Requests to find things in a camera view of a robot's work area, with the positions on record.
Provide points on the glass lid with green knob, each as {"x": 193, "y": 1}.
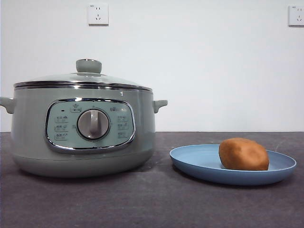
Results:
{"x": 88, "y": 66}

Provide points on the brown potato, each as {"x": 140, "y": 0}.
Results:
{"x": 243, "y": 154}

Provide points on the blue round plate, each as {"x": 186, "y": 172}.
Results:
{"x": 197, "y": 164}

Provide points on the pale green electric steamer pot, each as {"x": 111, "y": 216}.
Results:
{"x": 31, "y": 123}

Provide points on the white wall socket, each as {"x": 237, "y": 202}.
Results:
{"x": 98, "y": 14}
{"x": 297, "y": 16}

